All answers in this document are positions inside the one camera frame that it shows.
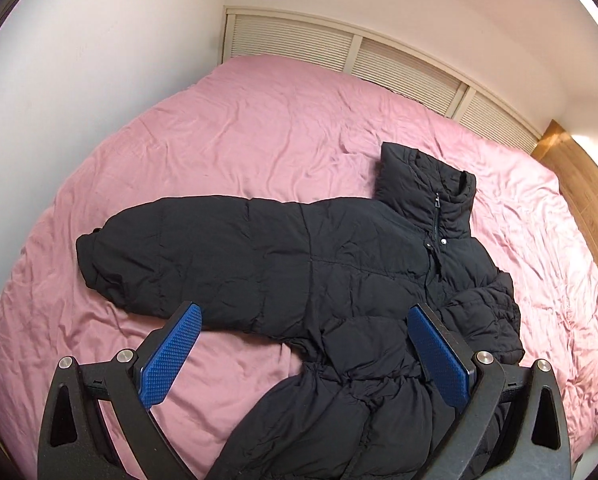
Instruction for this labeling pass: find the pink bed sheet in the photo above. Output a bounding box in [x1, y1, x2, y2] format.
[0, 55, 598, 480]

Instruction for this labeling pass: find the black puffer jacket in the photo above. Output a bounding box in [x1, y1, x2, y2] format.
[76, 141, 526, 480]

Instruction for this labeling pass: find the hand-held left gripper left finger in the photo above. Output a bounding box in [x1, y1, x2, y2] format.
[38, 301, 203, 480]

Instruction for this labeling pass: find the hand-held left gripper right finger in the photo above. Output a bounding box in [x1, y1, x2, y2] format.
[407, 302, 572, 480]

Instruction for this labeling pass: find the cream louvered wall panel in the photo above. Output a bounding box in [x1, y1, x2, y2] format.
[223, 5, 548, 155]

